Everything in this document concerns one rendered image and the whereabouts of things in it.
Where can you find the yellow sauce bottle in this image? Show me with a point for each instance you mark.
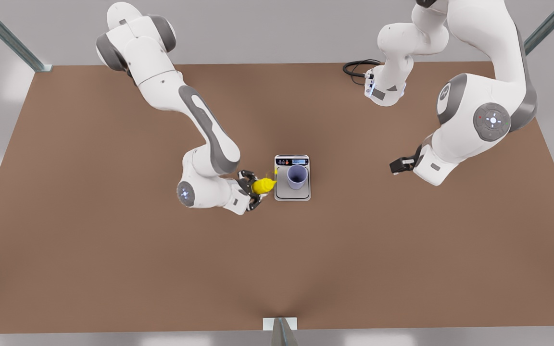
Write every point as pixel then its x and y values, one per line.
pixel 263 185

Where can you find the lavender cup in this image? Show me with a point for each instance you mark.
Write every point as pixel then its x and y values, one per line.
pixel 296 176

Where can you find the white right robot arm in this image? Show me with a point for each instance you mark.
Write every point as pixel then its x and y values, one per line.
pixel 161 77

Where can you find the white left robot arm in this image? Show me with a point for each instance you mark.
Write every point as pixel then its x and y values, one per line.
pixel 479 96

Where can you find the silver digital kitchen scale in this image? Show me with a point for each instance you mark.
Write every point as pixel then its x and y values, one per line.
pixel 292 191

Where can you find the silver frame post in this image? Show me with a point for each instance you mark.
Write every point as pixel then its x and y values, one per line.
pixel 7 36
pixel 548 24
pixel 282 330

